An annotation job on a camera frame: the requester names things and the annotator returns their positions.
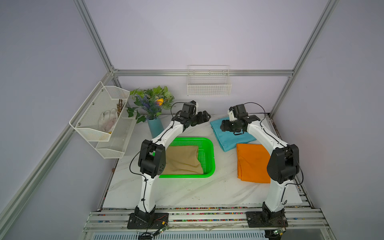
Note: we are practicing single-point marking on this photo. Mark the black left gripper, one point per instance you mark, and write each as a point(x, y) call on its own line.
point(205, 119)

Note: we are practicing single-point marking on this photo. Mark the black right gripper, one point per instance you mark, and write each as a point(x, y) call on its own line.
point(225, 124)

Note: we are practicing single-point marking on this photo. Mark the teal pants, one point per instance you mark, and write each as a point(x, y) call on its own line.
point(228, 140)

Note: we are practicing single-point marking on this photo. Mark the orange pants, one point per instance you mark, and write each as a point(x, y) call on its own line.
point(252, 163)

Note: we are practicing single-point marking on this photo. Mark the green plastic basket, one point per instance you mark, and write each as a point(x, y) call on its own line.
point(206, 156)

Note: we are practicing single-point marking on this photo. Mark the beige pants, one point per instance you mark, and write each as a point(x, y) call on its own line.
point(182, 160)

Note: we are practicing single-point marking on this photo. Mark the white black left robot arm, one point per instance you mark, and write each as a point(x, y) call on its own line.
point(152, 155)

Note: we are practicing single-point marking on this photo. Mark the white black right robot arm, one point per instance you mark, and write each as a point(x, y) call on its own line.
point(283, 165)

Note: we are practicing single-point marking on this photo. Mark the teal cylindrical vase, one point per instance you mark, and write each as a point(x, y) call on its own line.
point(155, 126)

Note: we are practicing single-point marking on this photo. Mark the artificial flower bouquet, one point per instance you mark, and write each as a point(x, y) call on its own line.
point(150, 103)

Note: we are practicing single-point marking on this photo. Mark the dried twig bundle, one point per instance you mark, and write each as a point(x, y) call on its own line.
point(120, 106)

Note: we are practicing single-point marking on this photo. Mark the clear glove in shelf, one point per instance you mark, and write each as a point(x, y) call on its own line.
point(107, 120)

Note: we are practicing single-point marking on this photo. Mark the white mesh two-tier shelf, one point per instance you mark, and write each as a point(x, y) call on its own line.
point(85, 121)

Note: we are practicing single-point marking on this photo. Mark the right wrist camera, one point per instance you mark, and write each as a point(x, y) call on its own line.
point(232, 117)

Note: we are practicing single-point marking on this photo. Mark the white wire wall basket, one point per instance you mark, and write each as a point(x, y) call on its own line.
point(208, 80)

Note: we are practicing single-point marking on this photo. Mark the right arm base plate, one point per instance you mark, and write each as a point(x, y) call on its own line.
point(266, 218)

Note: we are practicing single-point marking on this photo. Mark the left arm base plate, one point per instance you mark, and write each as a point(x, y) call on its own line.
point(140, 220)

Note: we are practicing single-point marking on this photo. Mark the aluminium frame rail front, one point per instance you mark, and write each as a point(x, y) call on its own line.
point(212, 219)

